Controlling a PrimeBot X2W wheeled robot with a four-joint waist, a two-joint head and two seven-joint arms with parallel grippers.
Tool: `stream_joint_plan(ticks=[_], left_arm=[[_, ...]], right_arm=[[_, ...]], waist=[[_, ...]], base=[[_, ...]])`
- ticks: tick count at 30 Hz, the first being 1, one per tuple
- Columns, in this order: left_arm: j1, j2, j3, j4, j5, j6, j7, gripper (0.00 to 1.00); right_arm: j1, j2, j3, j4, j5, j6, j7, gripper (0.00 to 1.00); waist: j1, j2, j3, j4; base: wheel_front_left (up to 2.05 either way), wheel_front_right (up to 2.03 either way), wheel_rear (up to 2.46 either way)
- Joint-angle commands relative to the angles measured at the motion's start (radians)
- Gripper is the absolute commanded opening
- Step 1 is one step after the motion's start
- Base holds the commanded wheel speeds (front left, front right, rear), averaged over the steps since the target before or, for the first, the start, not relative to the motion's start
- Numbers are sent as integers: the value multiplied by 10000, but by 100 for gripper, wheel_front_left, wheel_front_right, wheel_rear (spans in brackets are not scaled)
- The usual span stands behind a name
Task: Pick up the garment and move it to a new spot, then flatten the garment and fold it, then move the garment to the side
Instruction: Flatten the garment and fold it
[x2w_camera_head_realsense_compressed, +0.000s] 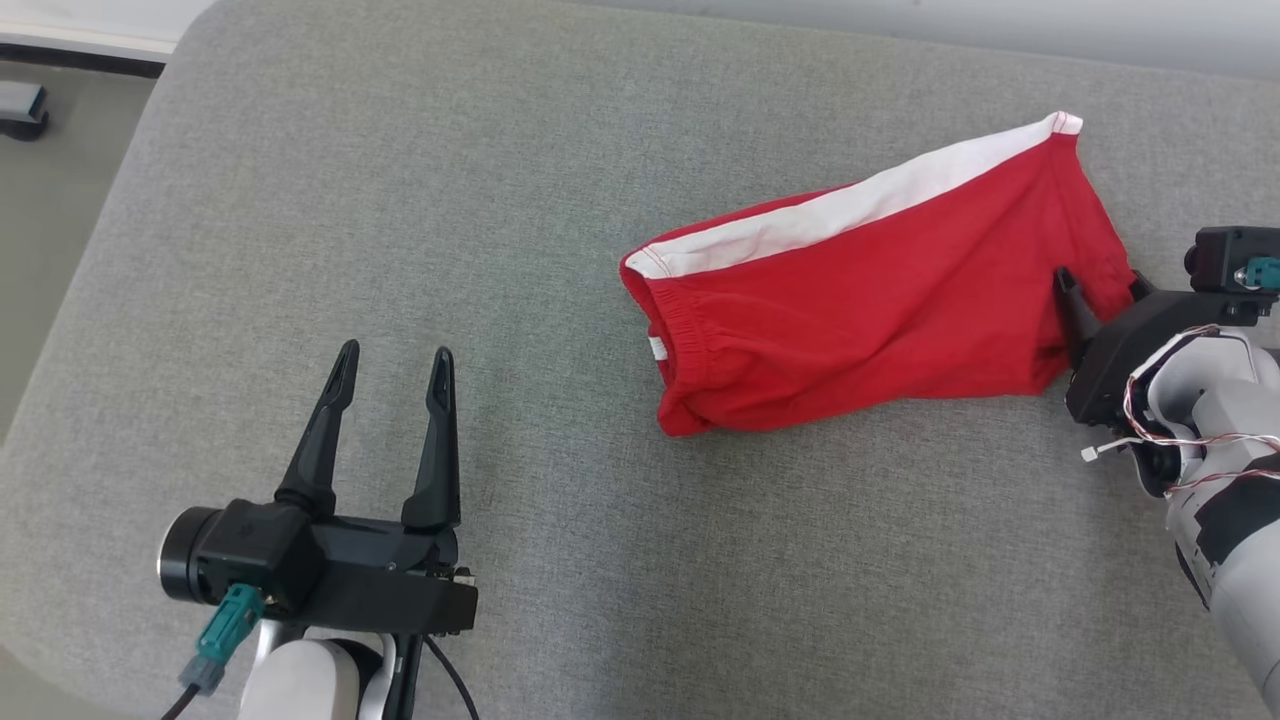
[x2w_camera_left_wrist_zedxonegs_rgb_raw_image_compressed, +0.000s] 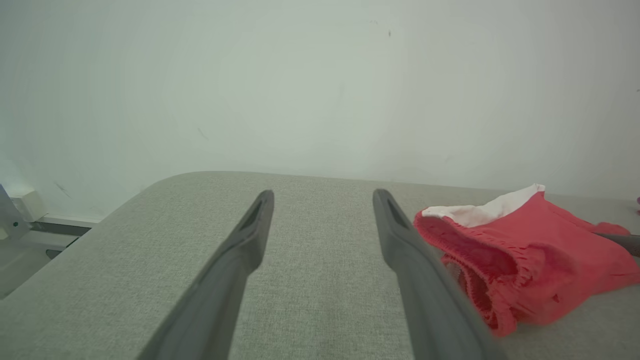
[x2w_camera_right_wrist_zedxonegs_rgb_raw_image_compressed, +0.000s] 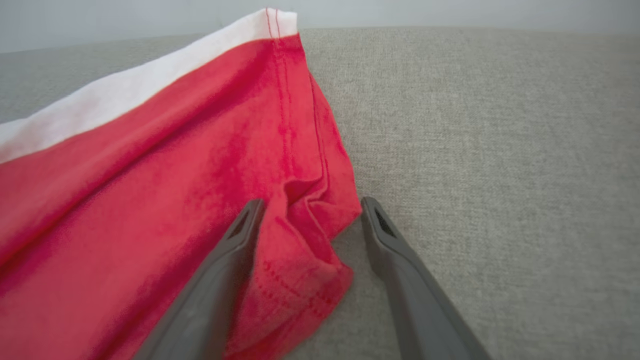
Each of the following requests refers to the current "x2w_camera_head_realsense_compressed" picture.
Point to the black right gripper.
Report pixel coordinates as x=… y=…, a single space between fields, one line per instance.
x=1130 y=350

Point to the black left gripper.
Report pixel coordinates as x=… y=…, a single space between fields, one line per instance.
x=390 y=580

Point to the red shorts white stripes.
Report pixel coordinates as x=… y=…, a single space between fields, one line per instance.
x=880 y=300

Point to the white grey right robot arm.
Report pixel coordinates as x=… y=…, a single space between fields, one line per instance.
x=1230 y=480

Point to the grey fabric sofa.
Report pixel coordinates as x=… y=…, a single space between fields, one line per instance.
x=550 y=200

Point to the grey metal furniture leg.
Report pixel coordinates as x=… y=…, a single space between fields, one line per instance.
x=22 y=108

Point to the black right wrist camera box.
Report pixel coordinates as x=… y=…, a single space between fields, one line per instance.
x=1225 y=260

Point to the teal right camera connector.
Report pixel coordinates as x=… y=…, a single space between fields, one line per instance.
x=1260 y=272

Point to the teal camera connector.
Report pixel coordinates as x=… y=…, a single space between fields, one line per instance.
x=1260 y=272
x=228 y=625

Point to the teal left camera connector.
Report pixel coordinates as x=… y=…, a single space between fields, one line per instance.
x=228 y=625

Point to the black white wall baseboard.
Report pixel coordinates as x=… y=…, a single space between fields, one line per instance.
x=80 y=50

